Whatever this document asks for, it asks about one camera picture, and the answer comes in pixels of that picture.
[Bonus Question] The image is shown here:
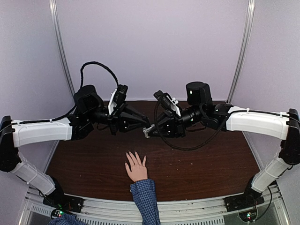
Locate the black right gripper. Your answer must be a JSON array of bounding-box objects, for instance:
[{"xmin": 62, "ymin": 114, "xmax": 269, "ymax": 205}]
[{"xmin": 146, "ymin": 105, "xmax": 204, "ymax": 137}]

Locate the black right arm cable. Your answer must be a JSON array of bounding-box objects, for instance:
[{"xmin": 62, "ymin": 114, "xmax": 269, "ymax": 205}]
[{"xmin": 153, "ymin": 100, "xmax": 233, "ymax": 151}]

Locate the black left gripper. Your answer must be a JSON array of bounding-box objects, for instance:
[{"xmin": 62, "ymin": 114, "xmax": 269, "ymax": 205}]
[{"xmin": 86, "ymin": 100, "xmax": 149, "ymax": 136}]

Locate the left aluminium frame post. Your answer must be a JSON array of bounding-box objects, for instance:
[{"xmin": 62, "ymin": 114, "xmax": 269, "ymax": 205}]
[{"xmin": 49, "ymin": 0, "xmax": 75, "ymax": 100}]

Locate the mannequin hand with painted nails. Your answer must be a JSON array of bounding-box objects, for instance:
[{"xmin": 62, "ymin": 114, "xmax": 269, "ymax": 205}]
[{"xmin": 125, "ymin": 151, "xmax": 148, "ymax": 182}]

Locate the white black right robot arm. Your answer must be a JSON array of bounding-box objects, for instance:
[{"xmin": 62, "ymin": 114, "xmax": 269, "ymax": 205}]
[{"xmin": 143, "ymin": 82, "xmax": 300, "ymax": 207}]

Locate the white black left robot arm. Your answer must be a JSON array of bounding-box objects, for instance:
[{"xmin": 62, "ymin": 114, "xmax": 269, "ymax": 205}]
[{"xmin": 0, "ymin": 85, "xmax": 150, "ymax": 208}]

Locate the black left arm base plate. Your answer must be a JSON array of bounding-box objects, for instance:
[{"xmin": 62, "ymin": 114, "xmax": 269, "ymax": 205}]
[{"xmin": 43, "ymin": 195, "xmax": 84, "ymax": 213}]

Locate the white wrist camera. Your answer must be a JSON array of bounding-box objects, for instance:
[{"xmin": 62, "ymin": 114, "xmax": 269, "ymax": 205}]
[
  {"xmin": 108, "ymin": 84, "xmax": 128, "ymax": 115},
  {"xmin": 153, "ymin": 90, "xmax": 181, "ymax": 117}
]

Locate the aluminium frame post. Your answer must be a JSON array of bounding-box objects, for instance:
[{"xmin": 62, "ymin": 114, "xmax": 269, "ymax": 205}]
[
  {"xmin": 49, "ymin": 0, "xmax": 75, "ymax": 100},
  {"xmin": 226, "ymin": 0, "xmax": 255, "ymax": 103}
]

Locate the clear nail polish bottle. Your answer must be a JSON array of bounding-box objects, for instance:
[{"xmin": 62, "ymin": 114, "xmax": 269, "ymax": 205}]
[{"xmin": 142, "ymin": 124, "xmax": 155, "ymax": 138}]

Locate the slotted aluminium base rail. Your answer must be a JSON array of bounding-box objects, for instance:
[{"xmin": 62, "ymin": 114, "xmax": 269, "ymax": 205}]
[{"xmin": 17, "ymin": 180, "xmax": 291, "ymax": 225}]

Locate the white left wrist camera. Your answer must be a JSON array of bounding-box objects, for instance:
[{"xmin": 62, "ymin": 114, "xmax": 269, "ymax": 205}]
[{"xmin": 108, "ymin": 84, "xmax": 128, "ymax": 115}]

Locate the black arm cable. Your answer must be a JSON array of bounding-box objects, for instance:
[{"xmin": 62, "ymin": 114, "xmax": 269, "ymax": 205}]
[
  {"xmin": 46, "ymin": 61, "xmax": 120, "ymax": 122},
  {"xmin": 153, "ymin": 100, "xmax": 233, "ymax": 151}
]

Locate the right aluminium frame post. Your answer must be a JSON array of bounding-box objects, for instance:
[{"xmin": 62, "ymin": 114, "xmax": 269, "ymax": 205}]
[{"xmin": 226, "ymin": 0, "xmax": 255, "ymax": 103}]

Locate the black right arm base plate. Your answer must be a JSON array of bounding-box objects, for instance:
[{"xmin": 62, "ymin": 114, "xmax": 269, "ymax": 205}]
[{"xmin": 224, "ymin": 194, "xmax": 264, "ymax": 212}]

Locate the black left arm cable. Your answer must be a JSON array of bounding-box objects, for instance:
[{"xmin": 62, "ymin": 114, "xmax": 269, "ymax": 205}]
[{"xmin": 46, "ymin": 61, "xmax": 120, "ymax": 122}]

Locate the blue checkered shirt sleeve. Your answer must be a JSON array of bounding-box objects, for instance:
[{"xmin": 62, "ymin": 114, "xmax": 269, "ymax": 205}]
[{"xmin": 130, "ymin": 179, "xmax": 161, "ymax": 225}]

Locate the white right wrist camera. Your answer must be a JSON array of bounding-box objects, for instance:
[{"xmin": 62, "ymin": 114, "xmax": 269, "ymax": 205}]
[{"xmin": 153, "ymin": 90, "xmax": 181, "ymax": 117}]

